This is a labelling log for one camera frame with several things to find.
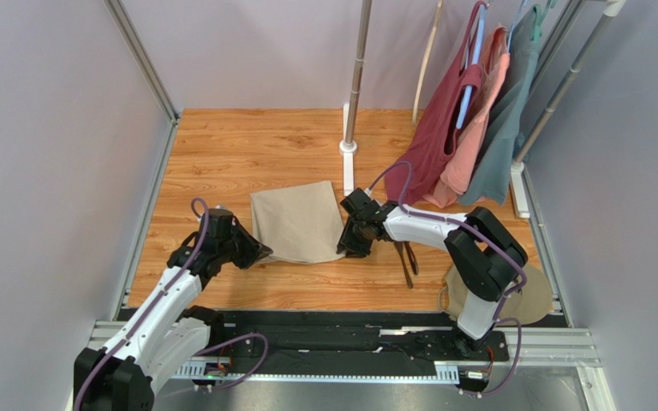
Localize beige cloth napkin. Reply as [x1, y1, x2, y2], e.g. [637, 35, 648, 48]
[250, 181, 344, 265]

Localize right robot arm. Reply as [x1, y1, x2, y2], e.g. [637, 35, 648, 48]
[338, 188, 528, 350]

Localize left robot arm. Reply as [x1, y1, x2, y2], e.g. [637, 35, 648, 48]
[73, 208, 272, 410]

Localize pink shirt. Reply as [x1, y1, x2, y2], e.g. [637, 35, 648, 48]
[422, 26, 510, 208]

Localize maroon tank top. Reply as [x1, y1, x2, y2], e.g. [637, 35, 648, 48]
[384, 2, 483, 205]

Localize teal shirt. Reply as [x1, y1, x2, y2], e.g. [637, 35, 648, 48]
[458, 4, 546, 206]

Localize left rack pole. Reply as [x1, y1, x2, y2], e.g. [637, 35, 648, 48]
[342, 0, 373, 150]

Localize rack pole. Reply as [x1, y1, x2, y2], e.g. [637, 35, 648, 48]
[342, 0, 373, 150]
[512, 0, 627, 169]

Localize right white rack foot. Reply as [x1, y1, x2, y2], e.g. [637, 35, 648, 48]
[510, 161, 531, 219]

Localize beige baseball cap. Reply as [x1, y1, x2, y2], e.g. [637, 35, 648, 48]
[436, 264, 553, 325]

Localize blue hanger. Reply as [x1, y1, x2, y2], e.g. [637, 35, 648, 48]
[455, 1, 488, 130]

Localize beige wooden hanger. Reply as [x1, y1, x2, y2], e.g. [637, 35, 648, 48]
[411, 0, 445, 126]

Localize right rack pole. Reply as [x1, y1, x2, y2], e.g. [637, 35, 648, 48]
[512, 0, 627, 169]

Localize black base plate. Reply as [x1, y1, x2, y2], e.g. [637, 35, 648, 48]
[117, 309, 570, 378]

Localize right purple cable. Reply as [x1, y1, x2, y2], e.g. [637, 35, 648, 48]
[366, 160, 529, 398]

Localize purple cable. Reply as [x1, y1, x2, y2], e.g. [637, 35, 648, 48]
[366, 160, 529, 398]
[73, 197, 270, 411]

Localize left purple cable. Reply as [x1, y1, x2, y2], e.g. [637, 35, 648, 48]
[73, 197, 270, 411]

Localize aluminium frame rail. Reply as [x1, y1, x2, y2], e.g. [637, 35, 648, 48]
[74, 311, 616, 410]

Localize left aluminium corner post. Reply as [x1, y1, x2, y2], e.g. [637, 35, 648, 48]
[105, 0, 179, 124]

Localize aluminium corner post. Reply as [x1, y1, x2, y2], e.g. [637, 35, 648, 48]
[105, 0, 179, 124]
[510, 1, 584, 130]

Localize right aluminium corner post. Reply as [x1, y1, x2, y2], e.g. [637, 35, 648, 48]
[510, 1, 584, 130]

